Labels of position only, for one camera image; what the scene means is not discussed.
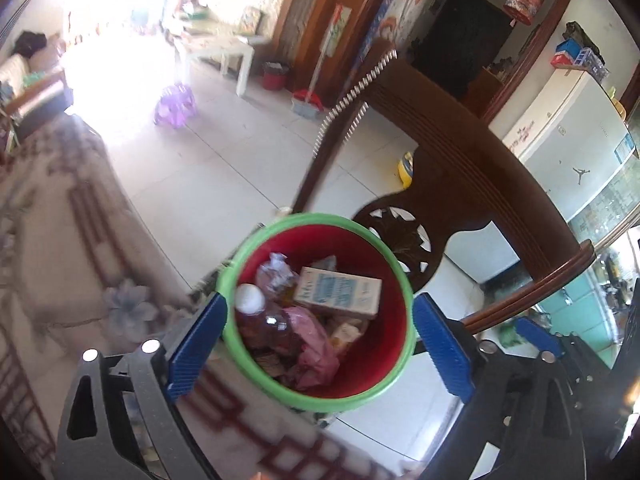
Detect colourful framed picture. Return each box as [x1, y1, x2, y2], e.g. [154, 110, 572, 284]
[239, 6, 263, 36]

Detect cartoon wall poster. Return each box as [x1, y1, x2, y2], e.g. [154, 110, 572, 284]
[360, 0, 451, 66]

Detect small red waste bin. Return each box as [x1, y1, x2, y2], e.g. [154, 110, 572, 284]
[262, 61, 290, 92]

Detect beige wrapper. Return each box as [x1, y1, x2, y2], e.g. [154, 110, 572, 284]
[327, 317, 371, 356]

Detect floral printed tablecloth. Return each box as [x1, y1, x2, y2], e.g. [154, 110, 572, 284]
[0, 115, 416, 480]

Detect wooden sofa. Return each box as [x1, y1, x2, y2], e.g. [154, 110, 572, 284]
[0, 30, 73, 141]

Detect clear plastic bottle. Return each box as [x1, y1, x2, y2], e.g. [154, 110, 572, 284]
[234, 282, 301, 361]

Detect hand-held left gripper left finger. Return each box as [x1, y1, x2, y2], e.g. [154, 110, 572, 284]
[52, 292, 228, 480]

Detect dark wooden chair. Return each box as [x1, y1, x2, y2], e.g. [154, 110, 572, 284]
[292, 40, 598, 333]

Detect yellow toy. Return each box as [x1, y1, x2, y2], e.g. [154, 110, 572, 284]
[396, 151, 416, 190]

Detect white pink snack packet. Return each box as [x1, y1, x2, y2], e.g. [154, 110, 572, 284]
[282, 306, 341, 391]

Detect blue red box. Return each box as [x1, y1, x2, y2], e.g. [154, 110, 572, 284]
[550, 40, 591, 68]

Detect black coat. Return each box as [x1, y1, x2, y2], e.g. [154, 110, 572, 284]
[12, 30, 48, 56]

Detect white side table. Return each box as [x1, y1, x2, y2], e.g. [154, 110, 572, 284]
[172, 35, 256, 97]

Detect white milk carton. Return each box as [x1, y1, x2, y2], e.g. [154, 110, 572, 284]
[292, 266, 383, 320]

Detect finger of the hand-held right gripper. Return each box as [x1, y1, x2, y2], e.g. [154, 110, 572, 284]
[515, 316, 565, 358]

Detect low television cabinet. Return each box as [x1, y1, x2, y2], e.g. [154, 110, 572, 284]
[165, 2, 261, 48]

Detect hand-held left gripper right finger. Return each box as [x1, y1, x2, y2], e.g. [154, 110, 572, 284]
[412, 292, 586, 480]

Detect white refrigerator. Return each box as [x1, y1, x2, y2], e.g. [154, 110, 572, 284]
[487, 65, 638, 226]

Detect purple plastic stool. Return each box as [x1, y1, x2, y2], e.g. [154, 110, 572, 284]
[152, 84, 197, 128]

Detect broom with dustpan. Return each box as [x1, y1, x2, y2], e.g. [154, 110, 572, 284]
[291, 4, 346, 120]

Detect red bin with green rim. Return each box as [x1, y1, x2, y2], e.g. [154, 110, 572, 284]
[215, 212, 416, 413]

